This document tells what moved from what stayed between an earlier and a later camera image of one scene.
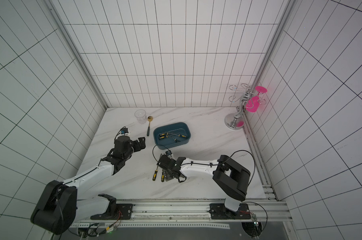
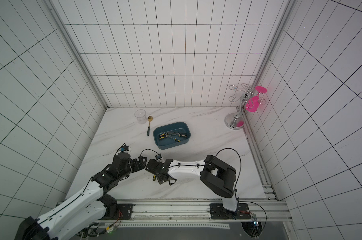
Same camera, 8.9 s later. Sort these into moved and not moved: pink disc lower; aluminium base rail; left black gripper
Moved: left black gripper
Not moved: pink disc lower; aluminium base rail
